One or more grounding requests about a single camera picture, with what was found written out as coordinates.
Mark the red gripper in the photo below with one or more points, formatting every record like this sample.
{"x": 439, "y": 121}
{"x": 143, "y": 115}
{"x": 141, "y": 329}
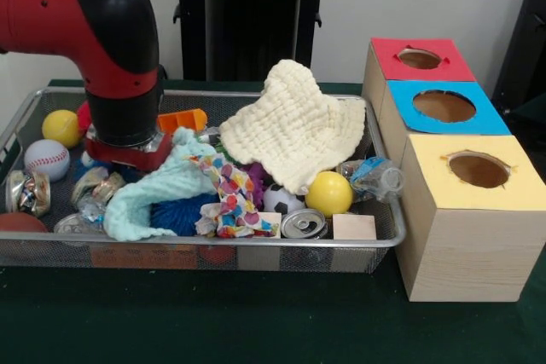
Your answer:
{"x": 128, "y": 158}

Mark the mint green cloth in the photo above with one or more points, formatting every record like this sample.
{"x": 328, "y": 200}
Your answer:
{"x": 141, "y": 198}

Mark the cream yellow cloth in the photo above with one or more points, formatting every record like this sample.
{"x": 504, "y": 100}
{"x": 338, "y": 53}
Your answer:
{"x": 294, "y": 125}

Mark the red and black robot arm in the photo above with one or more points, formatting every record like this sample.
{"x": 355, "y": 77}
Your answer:
{"x": 64, "y": 19}

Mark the metal mesh bin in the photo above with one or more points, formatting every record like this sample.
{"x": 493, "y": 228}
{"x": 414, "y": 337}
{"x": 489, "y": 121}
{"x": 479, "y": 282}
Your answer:
{"x": 128, "y": 259}

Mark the white baseball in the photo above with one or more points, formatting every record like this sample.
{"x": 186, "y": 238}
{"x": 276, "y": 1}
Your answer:
{"x": 47, "y": 159}

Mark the colourful crumpled paper wrapper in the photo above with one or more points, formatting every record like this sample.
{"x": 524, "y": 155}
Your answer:
{"x": 232, "y": 193}

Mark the purple spiky ball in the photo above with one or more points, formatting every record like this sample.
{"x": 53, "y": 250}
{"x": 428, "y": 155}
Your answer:
{"x": 257, "y": 174}

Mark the plain wooden cube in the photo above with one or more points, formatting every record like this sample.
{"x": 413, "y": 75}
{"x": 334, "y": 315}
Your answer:
{"x": 354, "y": 227}
{"x": 273, "y": 219}

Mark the small soccer ball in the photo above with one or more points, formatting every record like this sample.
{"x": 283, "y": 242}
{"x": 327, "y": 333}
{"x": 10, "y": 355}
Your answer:
{"x": 281, "y": 200}

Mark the yellow smiley ball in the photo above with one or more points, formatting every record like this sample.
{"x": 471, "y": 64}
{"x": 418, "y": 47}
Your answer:
{"x": 328, "y": 193}

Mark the dark green table cloth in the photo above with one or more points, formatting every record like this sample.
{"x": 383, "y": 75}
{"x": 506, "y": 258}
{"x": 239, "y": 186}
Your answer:
{"x": 256, "y": 321}

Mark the green cloth side table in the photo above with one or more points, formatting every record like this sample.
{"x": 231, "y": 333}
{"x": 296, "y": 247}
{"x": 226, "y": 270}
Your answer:
{"x": 533, "y": 114}

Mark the black upright panel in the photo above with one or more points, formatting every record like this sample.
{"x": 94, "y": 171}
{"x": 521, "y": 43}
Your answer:
{"x": 524, "y": 40}

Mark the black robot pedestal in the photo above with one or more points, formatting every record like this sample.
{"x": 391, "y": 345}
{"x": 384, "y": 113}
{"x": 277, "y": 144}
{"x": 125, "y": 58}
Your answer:
{"x": 256, "y": 40}

